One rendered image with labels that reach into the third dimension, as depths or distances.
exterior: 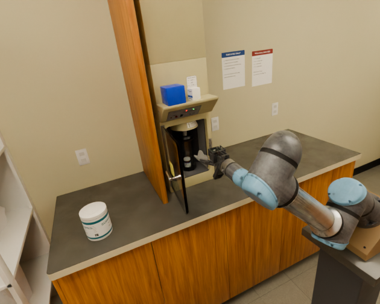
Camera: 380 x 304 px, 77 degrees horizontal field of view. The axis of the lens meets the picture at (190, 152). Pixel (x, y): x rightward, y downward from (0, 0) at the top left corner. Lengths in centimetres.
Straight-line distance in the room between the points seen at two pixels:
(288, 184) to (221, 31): 145
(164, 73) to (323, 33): 172
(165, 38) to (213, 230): 108
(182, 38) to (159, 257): 117
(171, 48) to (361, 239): 120
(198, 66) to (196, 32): 17
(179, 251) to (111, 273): 37
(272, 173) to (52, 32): 142
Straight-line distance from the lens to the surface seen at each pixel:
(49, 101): 171
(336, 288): 146
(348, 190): 105
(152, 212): 142
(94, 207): 133
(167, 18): 134
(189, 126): 144
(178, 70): 134
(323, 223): 95
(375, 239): 122
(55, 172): 184
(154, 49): 130
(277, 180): 70
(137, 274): 146
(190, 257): 153
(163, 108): 122
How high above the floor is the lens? 178
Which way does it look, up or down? 24 degrees down
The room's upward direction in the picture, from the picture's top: 7 degrees counter-clockwise
